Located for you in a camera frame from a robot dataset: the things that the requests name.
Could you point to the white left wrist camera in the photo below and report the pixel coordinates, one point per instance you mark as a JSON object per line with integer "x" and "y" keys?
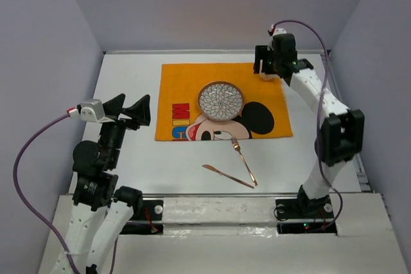
{"x": 90, "y": 111}

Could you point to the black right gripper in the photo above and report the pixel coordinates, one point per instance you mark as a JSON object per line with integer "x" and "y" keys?
{"x": 261, "y": 53}

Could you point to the copper fork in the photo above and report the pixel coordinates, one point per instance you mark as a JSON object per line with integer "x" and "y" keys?
{"x": 237, "y": 148}

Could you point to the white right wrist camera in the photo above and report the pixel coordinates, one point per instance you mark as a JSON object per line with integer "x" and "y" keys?
{"x": 275, "y": 30}

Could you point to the copper knife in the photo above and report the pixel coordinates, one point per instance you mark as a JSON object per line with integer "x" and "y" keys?
{"x": 211, "y": 168}

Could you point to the orange cartoon mouse cloth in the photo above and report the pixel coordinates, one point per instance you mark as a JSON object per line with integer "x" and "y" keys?
{"x": 179, "y": 118}

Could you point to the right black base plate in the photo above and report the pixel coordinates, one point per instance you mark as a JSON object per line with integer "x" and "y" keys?
{"x": 292, "y": 219}

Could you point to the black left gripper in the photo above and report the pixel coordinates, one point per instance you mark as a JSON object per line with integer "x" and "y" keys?
{"x": 140, "y": 111}

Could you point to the white cup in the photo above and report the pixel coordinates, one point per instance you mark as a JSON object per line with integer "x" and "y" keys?
{"x": 267, "y": 77}

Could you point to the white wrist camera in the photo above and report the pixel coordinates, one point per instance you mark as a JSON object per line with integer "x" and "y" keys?
{"x": 275, "y": 30}
{"x": 90, "y": 111}

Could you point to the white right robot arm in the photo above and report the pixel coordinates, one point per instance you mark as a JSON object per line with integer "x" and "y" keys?
{"x": 339, "y": 129}

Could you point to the floral patterned ceramic plate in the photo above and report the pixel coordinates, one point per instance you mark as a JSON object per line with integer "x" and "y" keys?
{"x": 220, "y": 101}

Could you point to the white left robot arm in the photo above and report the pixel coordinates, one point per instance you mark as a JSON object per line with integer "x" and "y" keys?
{"x": 100, "y": 209}

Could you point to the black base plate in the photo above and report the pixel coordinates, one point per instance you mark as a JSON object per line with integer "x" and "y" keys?
{"x": 292, "y": 219}
{"x": 148, "y": 221}

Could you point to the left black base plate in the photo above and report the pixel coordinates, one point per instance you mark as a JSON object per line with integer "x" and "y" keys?
{"x": 148, "y": 221}

